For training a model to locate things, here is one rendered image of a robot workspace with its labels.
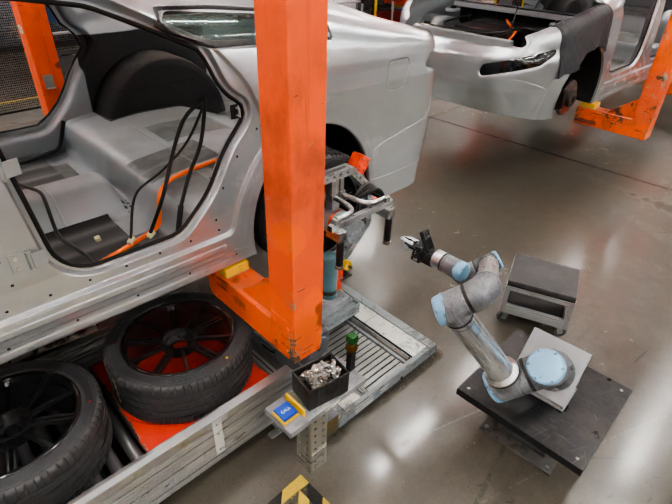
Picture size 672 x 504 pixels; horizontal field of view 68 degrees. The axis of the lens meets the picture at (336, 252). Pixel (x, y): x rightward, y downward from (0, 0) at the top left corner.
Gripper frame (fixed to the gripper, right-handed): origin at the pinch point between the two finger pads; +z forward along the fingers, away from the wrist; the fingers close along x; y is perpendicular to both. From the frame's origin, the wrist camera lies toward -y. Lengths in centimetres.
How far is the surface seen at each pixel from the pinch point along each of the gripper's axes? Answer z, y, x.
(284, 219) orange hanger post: -3, -40, -76
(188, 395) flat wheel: 15, 39, -116
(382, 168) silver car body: 45, -12, 33
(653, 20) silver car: 48, -57, 444
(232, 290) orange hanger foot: 39, 17, -76
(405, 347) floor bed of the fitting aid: -6, 75, 7
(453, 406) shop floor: -47, 83, -2
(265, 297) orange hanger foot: 15, 8, -74
